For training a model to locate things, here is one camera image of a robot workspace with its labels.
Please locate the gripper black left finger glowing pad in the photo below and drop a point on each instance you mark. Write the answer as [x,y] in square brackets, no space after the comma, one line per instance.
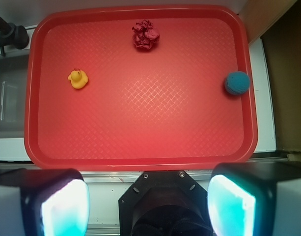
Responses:
[53,202]

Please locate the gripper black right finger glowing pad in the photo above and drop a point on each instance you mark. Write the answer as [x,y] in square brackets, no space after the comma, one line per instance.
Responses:
[255,199]

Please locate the blue foam ball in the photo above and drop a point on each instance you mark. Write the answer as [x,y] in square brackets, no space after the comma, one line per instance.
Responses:
[237,83]

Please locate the crumpled red paper ball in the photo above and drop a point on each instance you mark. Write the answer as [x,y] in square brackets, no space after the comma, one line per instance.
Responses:
[145,35]

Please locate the yellow rubber duck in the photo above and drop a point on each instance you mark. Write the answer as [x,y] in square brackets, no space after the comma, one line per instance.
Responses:
[78,78]

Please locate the grey toy sink basin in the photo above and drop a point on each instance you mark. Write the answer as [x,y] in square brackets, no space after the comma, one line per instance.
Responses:
[13,82]

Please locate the red plastic tray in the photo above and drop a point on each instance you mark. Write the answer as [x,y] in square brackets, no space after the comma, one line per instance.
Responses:
[141,110]

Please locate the grey toy faucet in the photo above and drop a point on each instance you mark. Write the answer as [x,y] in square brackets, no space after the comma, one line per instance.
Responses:
[11,34]

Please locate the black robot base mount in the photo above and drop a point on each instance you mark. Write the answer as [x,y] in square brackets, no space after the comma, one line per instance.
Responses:
[164,203]

